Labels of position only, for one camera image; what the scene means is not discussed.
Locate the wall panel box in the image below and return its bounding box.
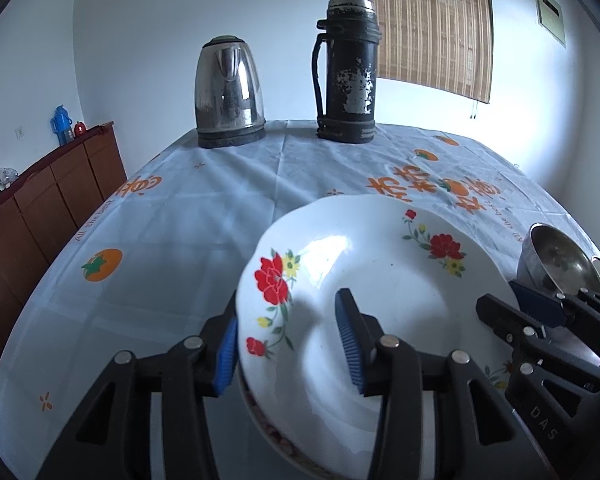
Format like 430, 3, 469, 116
531, 0, 567, 49

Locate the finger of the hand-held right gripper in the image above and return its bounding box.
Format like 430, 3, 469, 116
476, 294, 551, 356
509, 280, 600, 336

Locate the red flower white plate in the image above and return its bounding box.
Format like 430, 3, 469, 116
235, 194, 518, 480

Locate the small flower rim plate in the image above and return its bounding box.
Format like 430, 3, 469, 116
237, 360, 516, 480

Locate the bamboo window blind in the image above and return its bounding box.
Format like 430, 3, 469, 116
357, 0, 495, 105

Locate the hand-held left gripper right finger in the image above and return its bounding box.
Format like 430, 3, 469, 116
334, 288, 556, 480

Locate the stainless steel bowl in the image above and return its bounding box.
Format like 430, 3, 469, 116
517, 223, 600, 296

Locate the black worn thermos flask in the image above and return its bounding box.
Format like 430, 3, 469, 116
311, 0, 382, 145

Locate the stainless steel electric kettle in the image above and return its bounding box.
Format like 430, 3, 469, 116
194, 35, 267, 149

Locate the blue thermos bottle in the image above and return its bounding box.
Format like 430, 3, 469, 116
50, 105, 74, 146

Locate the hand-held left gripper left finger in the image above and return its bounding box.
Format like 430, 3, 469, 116
35, 302, 241, 480

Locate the brown wooden sideboard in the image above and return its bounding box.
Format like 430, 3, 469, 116
0, 121, 128, 396

